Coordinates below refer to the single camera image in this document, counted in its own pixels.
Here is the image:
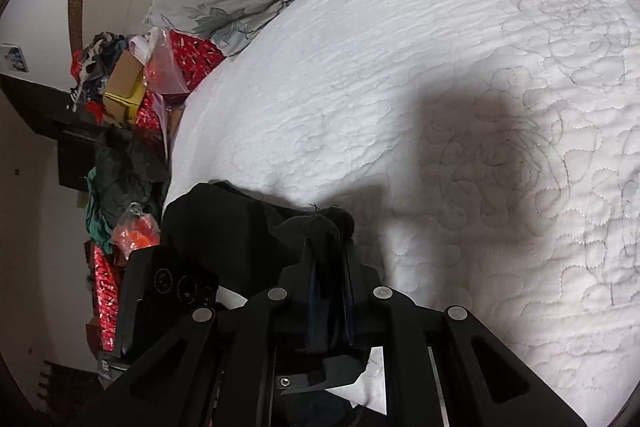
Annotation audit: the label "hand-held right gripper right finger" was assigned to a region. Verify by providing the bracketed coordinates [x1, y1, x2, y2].
[340, 239, 588, 427]

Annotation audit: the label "dark wooden nightstand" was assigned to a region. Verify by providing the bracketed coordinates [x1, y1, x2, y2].
[0, 74, 103, 190]

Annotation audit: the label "pile of mixed clothes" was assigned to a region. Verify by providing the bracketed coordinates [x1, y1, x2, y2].
[69, 32, 132, 114]

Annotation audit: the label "dark green clothing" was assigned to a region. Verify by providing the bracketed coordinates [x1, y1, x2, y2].
[84, 127, 172, 253]

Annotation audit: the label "white wall socket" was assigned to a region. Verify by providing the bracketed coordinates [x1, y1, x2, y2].
[0, 43, 29, 74]

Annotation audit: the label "clear plastic bag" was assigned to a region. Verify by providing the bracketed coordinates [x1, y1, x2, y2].
[144, 27, 192, 95]

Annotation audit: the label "red floral quilt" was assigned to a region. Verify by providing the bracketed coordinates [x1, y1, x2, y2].
[165, 0, 228, 94]

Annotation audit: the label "black pants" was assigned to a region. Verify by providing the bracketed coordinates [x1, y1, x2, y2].
[162, 181, 357, 308]

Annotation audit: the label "orange plastic bag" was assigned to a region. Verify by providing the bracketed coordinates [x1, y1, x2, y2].
[111, 202, 162, 259]

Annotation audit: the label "white quilted bedspread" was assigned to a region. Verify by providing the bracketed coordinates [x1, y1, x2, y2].
[162, 0, 640, 427]

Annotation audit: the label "red patterned cloth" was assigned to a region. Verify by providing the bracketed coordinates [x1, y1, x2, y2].
[134, 91, 171, 144]
[91, 241, 132, 350]

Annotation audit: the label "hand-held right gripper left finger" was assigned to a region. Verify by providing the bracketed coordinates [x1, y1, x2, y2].
[75, 237, 331, 427]

